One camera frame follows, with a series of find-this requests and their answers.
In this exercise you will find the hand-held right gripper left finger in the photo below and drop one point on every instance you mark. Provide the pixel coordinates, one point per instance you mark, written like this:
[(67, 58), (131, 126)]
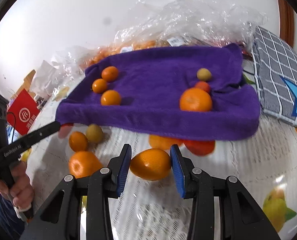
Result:
[(124, 170)]

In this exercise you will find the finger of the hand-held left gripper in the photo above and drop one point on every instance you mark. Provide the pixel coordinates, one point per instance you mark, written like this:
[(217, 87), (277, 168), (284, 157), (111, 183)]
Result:
[(46, 132)]

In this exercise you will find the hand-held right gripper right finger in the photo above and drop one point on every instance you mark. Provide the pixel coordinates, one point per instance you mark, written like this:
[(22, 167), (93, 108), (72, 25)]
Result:
[(177, 170)]

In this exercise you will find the small orange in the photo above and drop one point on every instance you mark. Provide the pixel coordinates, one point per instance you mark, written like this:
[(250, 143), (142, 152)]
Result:
[(99, 85), (111, 97), (110, 73), (78, 141)]

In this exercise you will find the small yellow-green fruit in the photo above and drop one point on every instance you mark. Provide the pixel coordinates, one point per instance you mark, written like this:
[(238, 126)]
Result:
[(204, 74), (94, 133)]

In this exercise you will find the small red-orange fruit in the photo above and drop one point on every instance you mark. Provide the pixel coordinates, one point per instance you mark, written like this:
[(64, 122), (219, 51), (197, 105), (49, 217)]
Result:
[(203, 86)]

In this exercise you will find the purple towel covered tray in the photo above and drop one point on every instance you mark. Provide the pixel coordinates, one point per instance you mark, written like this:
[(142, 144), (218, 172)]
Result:
[(153, 80)]

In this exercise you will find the person's left forearm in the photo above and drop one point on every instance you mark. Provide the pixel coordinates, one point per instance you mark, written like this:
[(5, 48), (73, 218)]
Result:
[(7, 217)]

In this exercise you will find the person's left hand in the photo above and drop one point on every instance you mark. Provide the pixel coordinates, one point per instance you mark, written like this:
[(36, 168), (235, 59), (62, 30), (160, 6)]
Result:
[(23, 187)]

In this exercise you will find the red paper bag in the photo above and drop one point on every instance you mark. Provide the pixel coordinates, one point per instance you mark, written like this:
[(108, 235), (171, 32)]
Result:
[(23, 113)]

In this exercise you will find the wooden box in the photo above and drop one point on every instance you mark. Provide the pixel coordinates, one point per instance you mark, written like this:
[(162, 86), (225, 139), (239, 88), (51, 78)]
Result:
[(29, 76)]

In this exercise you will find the fruit printed lace tablecloth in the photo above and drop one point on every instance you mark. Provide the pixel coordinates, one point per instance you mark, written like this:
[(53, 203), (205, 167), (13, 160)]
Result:
[(238, 167)]

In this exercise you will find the empty clear plastic bag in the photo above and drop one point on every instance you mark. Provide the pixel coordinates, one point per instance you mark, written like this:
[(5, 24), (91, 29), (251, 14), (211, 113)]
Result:
[(68, 62)]

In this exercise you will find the clear plastic bag of oranges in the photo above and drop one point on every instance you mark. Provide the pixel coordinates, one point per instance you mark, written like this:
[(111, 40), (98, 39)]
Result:
[(138, 45)]

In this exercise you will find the grey checked cushion blue star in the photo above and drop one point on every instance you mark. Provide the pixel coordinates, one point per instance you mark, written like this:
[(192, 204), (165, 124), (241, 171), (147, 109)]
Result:
[(273, 62)]

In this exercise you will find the clear plastic bag white label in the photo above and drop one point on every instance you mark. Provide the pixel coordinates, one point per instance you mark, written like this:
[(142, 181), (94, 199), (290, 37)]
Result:
[(173, 25)]

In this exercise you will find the brown wooden door frame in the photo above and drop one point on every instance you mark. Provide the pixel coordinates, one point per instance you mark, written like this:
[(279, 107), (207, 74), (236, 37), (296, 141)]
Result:
[(286, 17)]

